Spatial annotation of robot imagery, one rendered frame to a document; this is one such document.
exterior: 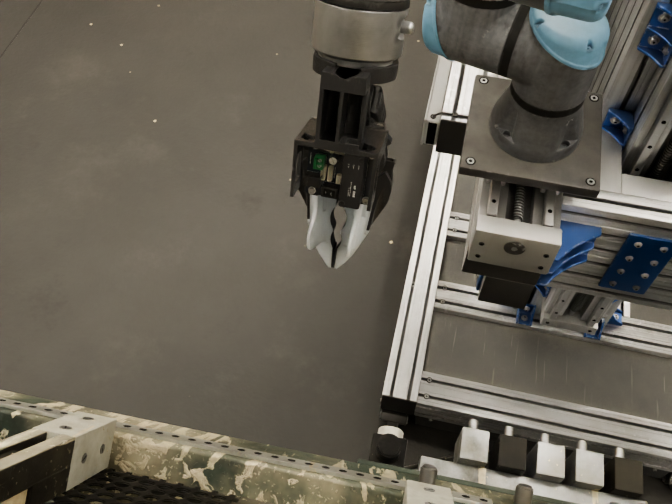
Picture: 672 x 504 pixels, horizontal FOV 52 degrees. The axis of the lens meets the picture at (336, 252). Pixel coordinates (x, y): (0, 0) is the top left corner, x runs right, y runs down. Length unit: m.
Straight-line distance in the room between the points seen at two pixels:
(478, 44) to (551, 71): 0.11
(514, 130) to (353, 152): 0.61
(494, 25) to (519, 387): 1.07
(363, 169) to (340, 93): 0.07
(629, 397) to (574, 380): 0.14
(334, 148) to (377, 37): 0.09
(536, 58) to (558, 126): 0.13
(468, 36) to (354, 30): 0.53
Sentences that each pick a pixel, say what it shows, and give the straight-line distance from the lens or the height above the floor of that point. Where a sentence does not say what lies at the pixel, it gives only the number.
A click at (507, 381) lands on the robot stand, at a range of 1.88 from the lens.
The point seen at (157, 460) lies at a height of 0.89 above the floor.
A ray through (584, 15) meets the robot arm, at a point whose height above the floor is 1.53.
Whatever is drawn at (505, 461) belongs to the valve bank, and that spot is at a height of 0.77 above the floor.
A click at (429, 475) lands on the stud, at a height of 0.87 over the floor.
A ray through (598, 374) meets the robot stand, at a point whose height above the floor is 0.21.
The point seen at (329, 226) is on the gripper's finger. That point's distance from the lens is 0.67.
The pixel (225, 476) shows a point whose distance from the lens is 1.05.
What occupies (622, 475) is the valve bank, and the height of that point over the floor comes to 0.77.
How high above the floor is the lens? 1.89
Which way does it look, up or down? 57 degrees down
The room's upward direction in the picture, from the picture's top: straight up
